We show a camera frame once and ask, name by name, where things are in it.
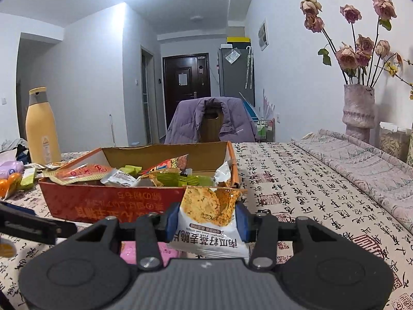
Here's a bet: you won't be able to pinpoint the pink wafer packet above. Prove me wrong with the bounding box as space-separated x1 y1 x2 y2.
120 241 182 267

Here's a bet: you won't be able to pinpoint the white cracker snack packet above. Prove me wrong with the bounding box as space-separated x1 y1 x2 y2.
169 186 249 260

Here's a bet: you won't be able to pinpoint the green white wafer packet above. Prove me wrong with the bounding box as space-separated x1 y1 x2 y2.
157 173 214 187

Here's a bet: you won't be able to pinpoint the white grey snack packet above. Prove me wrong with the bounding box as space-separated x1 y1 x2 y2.
100 169 137 188

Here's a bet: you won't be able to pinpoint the gold orange stick snack pack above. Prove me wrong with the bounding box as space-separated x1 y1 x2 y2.
43 163 113 185

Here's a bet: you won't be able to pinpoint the red snack bag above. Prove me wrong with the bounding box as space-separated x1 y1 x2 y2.
139 154 188 175

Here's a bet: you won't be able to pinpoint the long green snack bar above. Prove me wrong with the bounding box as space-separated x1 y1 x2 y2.
118 165 142 177

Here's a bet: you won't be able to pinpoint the orange mandarin left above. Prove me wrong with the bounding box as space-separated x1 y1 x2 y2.
0 179 10 199

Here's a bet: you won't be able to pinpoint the orange mandarin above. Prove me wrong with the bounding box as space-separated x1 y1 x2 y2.
8 172 22 189
0 179 10 199

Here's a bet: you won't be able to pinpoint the orange mandarin middle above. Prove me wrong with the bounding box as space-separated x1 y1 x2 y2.
8 172 22 189

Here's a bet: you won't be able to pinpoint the green white snack packet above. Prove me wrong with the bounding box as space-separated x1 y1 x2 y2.
20 167 37 191

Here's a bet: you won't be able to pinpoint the purple tissue pack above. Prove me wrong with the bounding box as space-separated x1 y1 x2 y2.
0 149 25 179

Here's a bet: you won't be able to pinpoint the red cardboard box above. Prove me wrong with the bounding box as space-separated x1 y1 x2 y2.
39 141 239 223

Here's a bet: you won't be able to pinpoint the patterned tablecloth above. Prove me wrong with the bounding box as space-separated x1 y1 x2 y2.
1 143 412 309

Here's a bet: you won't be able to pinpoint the yellow thermos bottle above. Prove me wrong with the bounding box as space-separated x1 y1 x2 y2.
25 86 62 165

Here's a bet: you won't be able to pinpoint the purple jacket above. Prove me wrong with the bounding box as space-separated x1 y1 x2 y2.
164 97 257 144

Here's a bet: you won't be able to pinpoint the folded pink table runner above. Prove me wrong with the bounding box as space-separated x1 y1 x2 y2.
293 129 413 232

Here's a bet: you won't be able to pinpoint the wooden chair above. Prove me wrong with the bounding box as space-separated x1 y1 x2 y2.
200 107 223 143

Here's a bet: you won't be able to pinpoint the pink ceramic vase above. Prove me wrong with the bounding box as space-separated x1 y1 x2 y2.
342 84 375 143

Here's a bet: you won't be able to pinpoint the glass jar with grains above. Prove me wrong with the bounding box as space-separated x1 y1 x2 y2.
379 121 412 162

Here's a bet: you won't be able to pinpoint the dark front door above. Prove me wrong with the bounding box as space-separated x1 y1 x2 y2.
162 53 211 127

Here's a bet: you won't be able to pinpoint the grey refrigerator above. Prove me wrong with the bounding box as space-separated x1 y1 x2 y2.
218 47 255 105

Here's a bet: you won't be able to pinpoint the dried pink roses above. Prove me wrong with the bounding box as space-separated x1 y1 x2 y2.
300 0 409 90

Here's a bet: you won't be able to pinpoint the yellow box on fridge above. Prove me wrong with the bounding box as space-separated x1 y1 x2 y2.
227 36 251 43

